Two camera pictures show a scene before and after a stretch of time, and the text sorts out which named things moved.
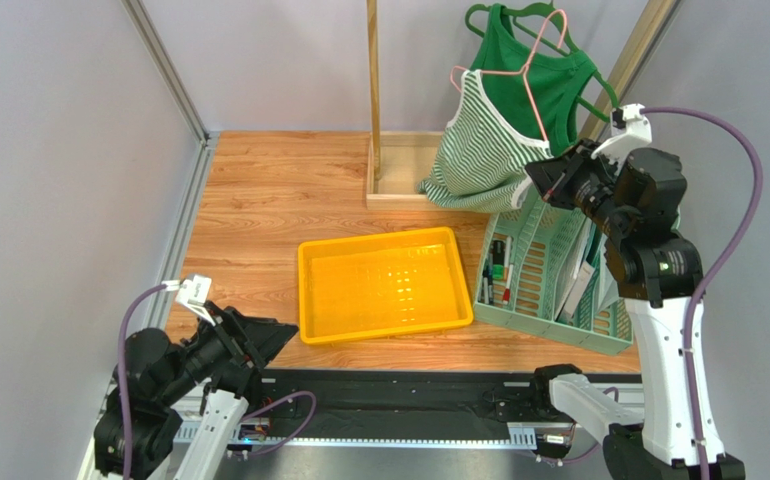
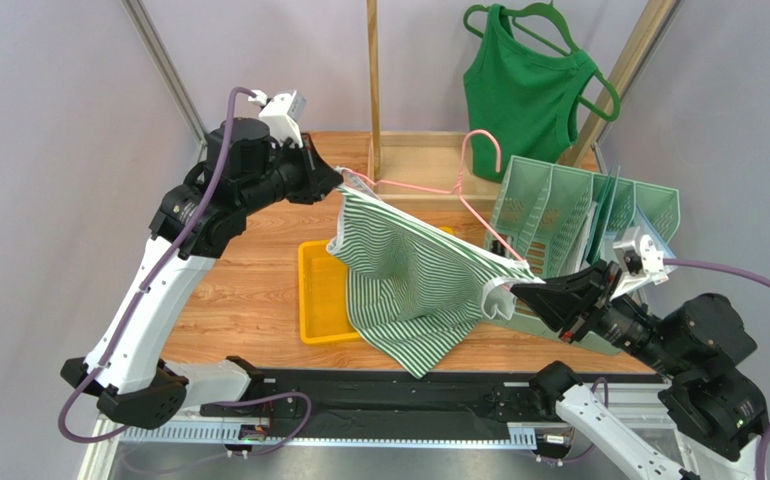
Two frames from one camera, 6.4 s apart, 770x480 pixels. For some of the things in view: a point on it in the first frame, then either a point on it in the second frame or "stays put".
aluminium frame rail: (169, 262) stays put
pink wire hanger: (523, 71) -> (459, 189)
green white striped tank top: (481, 161) -> (416, 289)
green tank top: (536, 94) stays put
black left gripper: (264, 336) -> (316, 177)
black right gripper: (572, 178) -> (588, 309)
